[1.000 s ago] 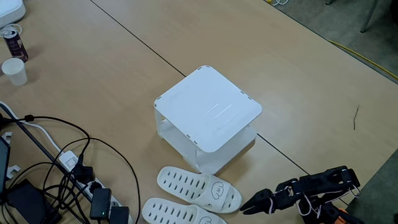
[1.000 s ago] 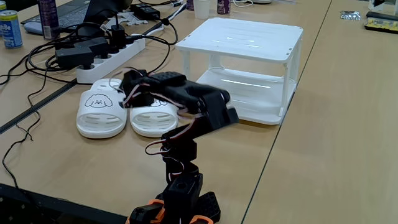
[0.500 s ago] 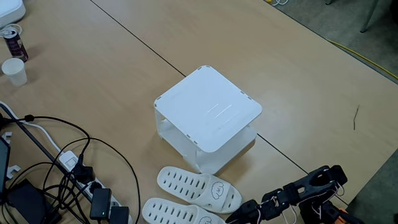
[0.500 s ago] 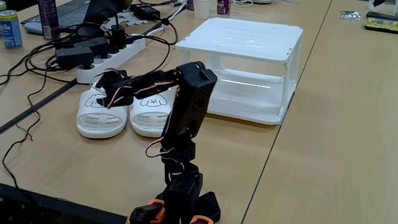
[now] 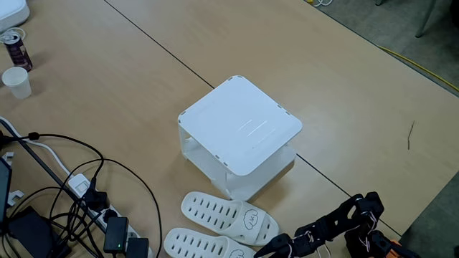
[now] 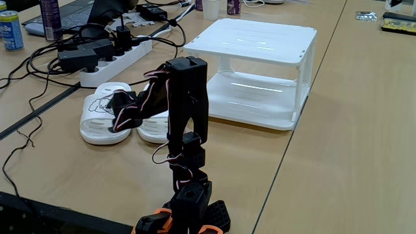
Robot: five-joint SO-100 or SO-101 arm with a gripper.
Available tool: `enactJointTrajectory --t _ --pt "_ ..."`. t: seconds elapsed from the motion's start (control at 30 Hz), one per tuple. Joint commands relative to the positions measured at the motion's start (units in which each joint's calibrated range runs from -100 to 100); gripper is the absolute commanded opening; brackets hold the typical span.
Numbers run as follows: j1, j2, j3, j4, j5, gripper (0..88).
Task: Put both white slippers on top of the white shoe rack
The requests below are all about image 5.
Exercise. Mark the white slipper with dog print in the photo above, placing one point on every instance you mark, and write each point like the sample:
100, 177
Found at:
215, 211
193, 245

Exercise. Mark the white two-tier shoe rack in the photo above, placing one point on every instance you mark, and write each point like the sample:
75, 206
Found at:
240, 122

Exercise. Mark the black power adapter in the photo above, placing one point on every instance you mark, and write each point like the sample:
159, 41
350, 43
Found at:
138, 249

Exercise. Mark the black adapter with green light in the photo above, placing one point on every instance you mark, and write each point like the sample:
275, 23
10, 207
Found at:
115, 233

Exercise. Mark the black power plug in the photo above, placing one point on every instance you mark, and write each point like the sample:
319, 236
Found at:
95, 199

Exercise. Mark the white power strip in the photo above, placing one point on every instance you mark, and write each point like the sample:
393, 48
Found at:
79, 184

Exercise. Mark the black power brick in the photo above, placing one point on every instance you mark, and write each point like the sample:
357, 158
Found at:
32, 233

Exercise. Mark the grey chair leg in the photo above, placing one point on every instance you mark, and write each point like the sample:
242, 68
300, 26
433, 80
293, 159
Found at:
425, 21

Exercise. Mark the dark laptop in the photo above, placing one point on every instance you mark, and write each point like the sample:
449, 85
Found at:
4, 190

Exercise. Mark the white paper cup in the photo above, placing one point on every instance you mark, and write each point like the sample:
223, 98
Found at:
17, 84

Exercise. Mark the dark purple drink can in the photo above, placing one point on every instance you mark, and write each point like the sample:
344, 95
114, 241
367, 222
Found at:
18, 53

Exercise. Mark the white box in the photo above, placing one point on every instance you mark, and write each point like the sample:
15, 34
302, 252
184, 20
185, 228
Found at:
10, 12

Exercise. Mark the white plastic bracket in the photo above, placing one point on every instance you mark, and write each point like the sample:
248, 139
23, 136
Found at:
8, 156
15, 196

